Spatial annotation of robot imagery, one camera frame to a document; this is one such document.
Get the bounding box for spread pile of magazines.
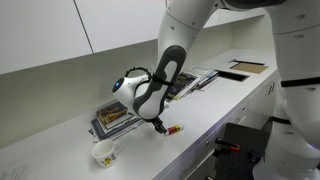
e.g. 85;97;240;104
174;68;218;100

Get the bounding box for white upper cabinets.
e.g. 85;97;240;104
0;0;268;76

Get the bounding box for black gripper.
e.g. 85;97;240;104
150;117;167;134

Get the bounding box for brown cardboard sheet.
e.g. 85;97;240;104
231;60;267;74

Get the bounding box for top dark cover book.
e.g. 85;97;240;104
97;102;132;130

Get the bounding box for white lower cabinet drawers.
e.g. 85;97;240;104
152;67;279;180

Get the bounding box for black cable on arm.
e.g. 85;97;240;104
124;66;174;87

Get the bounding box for dark magazine on counter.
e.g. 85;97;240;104
166;72;197;102

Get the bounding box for white floral mug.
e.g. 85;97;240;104
92;139;122;168

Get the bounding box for red and yellow tube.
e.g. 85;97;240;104
165;125;185;136

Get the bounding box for stack of books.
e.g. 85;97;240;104
91;101;143;140

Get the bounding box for black cart with clamp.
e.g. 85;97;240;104
202;123;270;180

